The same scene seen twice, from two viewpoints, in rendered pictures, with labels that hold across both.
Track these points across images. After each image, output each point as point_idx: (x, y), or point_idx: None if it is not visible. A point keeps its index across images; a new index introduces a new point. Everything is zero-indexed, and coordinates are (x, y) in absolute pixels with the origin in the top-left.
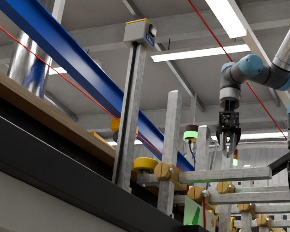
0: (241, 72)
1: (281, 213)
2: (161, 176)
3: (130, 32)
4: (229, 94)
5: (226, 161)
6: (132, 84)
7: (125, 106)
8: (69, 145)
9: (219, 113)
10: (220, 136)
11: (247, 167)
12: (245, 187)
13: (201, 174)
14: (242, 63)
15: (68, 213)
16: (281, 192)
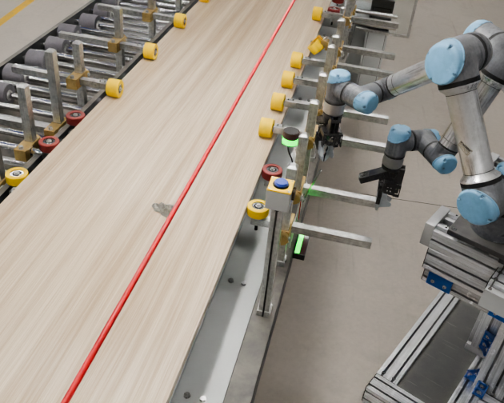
0: (355, 109)
1: (337, 51)
2: (281, 245)
3: (272, 201)
4: (336, 113)
5: (312, 117)
6: (274, 244)
7: (269, 261)
8: None
9: (323, 136)
10: (319, 142)
11: (354, 239)
12: (318, 96)
13: (313, 233)
14: (358, 105)
15: None
16: (368, 201)
